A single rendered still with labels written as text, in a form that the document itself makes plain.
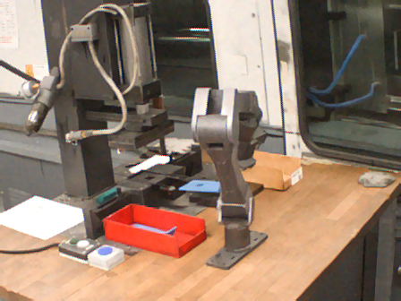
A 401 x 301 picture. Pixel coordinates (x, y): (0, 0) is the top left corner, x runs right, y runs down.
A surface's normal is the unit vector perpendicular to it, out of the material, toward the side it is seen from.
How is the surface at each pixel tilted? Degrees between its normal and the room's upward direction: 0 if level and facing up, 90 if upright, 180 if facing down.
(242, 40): 90
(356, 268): 90
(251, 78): 90
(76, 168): 90
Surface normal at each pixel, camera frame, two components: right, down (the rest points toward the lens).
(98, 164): 0.79, 0.14
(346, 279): -0.65, 0.34
